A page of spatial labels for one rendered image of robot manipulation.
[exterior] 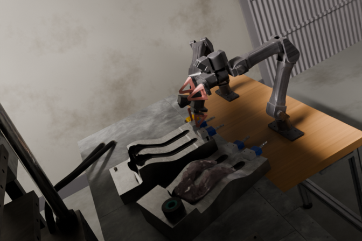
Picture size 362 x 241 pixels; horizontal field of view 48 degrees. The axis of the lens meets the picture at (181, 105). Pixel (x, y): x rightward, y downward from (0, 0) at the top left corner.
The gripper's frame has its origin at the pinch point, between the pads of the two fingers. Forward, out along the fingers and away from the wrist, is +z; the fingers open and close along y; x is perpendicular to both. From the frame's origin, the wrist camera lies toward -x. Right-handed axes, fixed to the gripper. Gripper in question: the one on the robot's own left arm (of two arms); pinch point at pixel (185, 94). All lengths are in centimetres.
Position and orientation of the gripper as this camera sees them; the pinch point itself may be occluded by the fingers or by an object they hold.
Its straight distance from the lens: 165.6
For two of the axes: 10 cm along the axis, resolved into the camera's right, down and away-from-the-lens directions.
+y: 3.5, 3.0, -8.9
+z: -8.6, 4.7, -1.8
